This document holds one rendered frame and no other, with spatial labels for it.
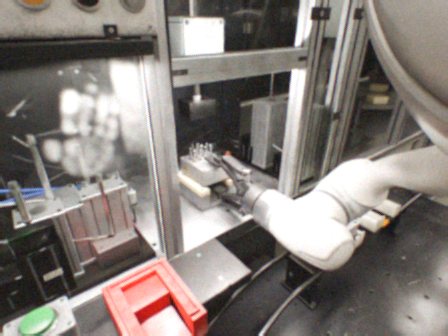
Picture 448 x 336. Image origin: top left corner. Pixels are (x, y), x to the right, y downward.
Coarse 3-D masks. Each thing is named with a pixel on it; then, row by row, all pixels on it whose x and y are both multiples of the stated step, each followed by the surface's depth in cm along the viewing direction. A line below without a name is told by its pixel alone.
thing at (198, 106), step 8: (192, 88) 75; (200, 96) 77; (184, 104) 75; (192, 104) 73; (200, 104) 75; (208, 104) 77; (184, 112) 76; (192, 112) 74; (200, 112) 76; (208, 112) 78
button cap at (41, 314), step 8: (32, 312) 39; (40, 312) 39; (48, 312) 39; (24, 320) 38; (32, 320) 38; (40, 320) 38; (48, 320) 38; (24, 328) 37; (32, 328) 37; (40, 328) 37; (48, 328) 37
